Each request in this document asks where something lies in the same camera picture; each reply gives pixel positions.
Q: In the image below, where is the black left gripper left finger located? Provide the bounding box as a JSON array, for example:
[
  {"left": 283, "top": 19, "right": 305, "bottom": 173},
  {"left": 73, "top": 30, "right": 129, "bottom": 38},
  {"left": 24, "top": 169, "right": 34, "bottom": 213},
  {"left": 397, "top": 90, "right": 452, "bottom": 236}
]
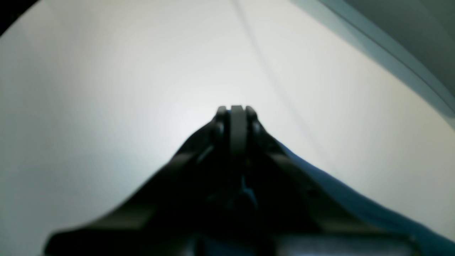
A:
[{"left": 44, "top": 106, "right": 230, "bottom": 256}]

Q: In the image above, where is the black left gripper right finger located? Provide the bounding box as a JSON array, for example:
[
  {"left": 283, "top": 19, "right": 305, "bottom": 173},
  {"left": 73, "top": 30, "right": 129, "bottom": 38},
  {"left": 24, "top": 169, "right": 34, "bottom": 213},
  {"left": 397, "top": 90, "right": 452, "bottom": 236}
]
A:
[{"left": 230, "top": 106, "right": 420, "bottom": 256}]

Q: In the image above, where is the dark blue t-shirt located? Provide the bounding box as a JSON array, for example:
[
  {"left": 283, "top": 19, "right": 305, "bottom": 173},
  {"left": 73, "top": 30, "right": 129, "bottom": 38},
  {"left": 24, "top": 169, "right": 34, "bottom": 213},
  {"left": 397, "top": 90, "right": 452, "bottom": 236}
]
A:
[{"left": 199, "top": 140, "right": 455, "bottom": 256}]

